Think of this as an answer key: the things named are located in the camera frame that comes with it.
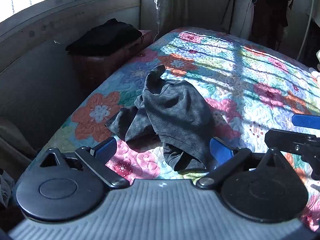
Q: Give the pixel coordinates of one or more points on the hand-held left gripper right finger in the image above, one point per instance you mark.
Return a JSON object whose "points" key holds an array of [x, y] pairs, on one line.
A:
{"points": [[220, 150]]}

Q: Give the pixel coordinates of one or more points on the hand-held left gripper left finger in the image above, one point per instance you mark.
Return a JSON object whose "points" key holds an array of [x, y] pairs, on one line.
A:
{"points": [[106, 148]]}

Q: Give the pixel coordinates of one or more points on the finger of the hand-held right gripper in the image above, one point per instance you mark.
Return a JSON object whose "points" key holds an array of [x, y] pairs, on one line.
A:
{"points": [[306, 120], [285, 140]]}

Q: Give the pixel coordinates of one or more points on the dark grey shirt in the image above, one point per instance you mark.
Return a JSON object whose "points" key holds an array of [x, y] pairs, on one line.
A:
{"points": [[175, 110]]}

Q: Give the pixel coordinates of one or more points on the stack of white folded clothes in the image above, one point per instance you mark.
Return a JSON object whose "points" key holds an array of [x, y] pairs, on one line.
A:
{"points": [[318, 60]]}

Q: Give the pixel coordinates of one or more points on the black folded clothes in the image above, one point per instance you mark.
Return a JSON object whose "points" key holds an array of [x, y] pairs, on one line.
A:
{"points": [[105, 36]]}

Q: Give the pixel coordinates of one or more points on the brown wooden chest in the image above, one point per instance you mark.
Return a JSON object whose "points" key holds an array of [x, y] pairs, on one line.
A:
{"points": [[105, 60]]}

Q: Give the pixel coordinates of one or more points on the floral quilted bedspread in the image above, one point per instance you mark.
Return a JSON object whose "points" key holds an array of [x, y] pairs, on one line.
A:
{"points": [[225, 62]]}

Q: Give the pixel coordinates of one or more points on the white pole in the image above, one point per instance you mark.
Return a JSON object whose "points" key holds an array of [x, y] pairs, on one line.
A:
{"points": [[306, 30]]}

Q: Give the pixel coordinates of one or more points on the grey crumpled cloth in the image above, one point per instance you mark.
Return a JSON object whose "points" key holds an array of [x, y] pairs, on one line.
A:
{"points": [[5, 190]]}

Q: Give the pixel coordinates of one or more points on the white hanging bag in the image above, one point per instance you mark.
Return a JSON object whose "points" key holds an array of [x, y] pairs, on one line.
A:
{"points": [[238, 15]]}

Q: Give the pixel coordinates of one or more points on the white lace curtain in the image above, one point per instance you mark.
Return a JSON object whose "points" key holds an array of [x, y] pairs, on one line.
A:
{"points": [[170, 5]]}

